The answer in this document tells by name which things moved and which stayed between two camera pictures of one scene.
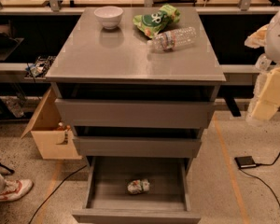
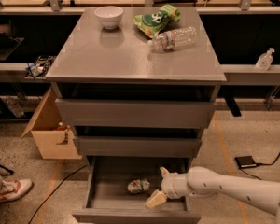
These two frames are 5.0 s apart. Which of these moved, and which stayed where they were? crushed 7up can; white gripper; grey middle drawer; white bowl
Moved: white gripper
Stayed: white bowl; grey middle drawer; crushed 7up can
